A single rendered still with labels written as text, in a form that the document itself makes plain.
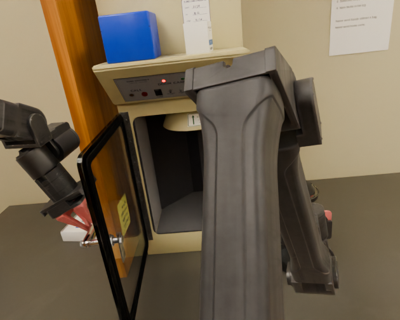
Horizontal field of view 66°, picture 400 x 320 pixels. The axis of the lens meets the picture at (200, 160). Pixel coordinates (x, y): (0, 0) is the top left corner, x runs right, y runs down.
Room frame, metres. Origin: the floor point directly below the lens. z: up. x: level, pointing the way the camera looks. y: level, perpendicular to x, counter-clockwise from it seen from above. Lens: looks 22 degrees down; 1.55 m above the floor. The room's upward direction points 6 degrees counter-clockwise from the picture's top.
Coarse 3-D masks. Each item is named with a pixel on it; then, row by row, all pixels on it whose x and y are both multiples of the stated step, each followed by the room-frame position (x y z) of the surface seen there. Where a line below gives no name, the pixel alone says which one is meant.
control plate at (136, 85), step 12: (180, 72) 0.67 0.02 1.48; (120, 84) 0.69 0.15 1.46; (132, 84) 0.69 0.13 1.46; (144, 84) 0.70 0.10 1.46; (156, 84) 0.70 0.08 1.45; (168, 84) 0.70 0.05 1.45; (180, 84) 0.70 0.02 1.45; (156, 96) 0.73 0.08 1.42; (168, 96) 0.73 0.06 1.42; (180, 96) 0.73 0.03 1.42
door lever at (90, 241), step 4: (92, 224) 0.56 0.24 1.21; (92, 228) 0.54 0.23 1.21; (88, 232) 0.52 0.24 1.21; (92, 232) 0.52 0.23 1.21; (88, 236) 0.51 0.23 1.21; (92, 236) 0.51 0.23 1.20; (84, 240) 0.50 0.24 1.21; (88, 240) 0.50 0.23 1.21; (92, 240) 0.50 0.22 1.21; (96, 240) 0.50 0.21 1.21; (80, 244) 0.50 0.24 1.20; (84, 244) 0.49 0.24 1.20; (88, 244) 0.49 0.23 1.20; (92, 244) 0.49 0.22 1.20; (96, 244) 0.49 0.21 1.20
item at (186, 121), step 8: (184, 112) 0.80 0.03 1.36; (192, 112) 0.79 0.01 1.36; (168, 120) 0.82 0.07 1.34; (176, 120) 0.80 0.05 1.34; (184, 120) 0.79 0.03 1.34; (192, 120) 0.79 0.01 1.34; (168, 128) 0.81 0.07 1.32; (176, 128) 0.79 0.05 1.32; (184, 128) 0.78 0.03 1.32; (192, 128) 0.78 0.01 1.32; (200, 128) 0.78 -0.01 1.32
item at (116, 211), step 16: (112, 144) 0.63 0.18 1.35; (80, 160) 0.46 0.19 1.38; (96, 160) 0.52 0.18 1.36; (112, 160) 0.61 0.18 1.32; (128, 160) 0.73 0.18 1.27; (80, 176) 0.45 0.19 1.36; (96, 176) 0.50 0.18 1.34; (112, 176) 0.59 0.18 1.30; (128, 176) 0.70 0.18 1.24; (112, 192) 0.56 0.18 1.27; (128, 192) 0.67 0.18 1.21; (112, 208) 0.54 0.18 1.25; (128, 208) 0.65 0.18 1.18; (96, 224) 0.45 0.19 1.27; (112, 224) 0.52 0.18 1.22; (128, 224) 0.62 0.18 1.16; (128, 240) 0.59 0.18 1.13; (144, 240) 0.72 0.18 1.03; (128, 256) 0.57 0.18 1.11; (128, 272) 0.54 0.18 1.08; (112, 288) 0.45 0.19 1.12; (128, 288) 0.52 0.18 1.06; (128, 304) 0.50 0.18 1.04
